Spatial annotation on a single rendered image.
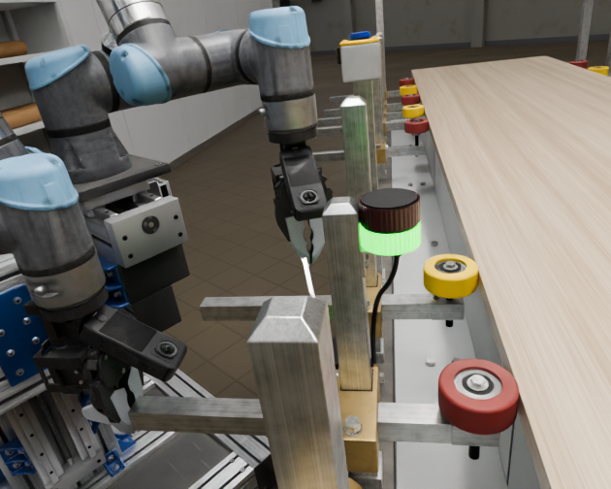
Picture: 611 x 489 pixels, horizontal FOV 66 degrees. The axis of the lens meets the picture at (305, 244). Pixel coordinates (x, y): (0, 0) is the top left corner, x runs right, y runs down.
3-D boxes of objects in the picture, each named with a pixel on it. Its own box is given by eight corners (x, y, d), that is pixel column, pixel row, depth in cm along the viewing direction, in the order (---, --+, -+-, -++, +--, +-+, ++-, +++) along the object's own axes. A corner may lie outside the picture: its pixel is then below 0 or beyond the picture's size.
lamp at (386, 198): (369, 384, 53) (355, 210, 44) (370, 352, 58) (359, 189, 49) (422, 386, 52) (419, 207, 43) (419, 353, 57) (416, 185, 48)
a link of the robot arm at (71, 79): (36, 128, 92) (9, 53, 86) (102, 113, 100) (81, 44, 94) (56, 133, 84) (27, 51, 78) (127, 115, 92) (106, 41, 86)
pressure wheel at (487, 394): (441, 484, 51) (441, 407, 46) (434, 426, 59) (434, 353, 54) (519, 489, 50) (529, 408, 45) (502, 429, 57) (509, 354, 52)
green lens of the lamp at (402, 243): (359, 256, 46) (358, 236, 45) (363, 230, 51) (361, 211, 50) (423, 254, 45) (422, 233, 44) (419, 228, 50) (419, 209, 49)
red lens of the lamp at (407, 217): (358, 233, 45) (356, 211, 44) (361, 209, 50) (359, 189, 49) (422, 230, 44) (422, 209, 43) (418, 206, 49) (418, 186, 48)
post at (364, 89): (365, 286, 108) (349, 81, 88) (366, 276, 112) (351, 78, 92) (385, 286, 107) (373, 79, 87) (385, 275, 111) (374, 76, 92)
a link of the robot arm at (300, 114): (320, 96, 62) (259, 106, 61) (324, 130, 64) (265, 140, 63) (308, 89, 69) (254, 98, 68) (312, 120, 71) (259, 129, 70)
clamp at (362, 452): (333, 472, 52) (328, 439, 50) (342, 384, 64) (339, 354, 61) (384, 474, 51) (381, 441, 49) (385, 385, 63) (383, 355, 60)
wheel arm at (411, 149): (300, 166, 171) (299, 154, 169) (302, 163, 174) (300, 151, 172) (423, 157, 163) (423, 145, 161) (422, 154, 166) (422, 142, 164)
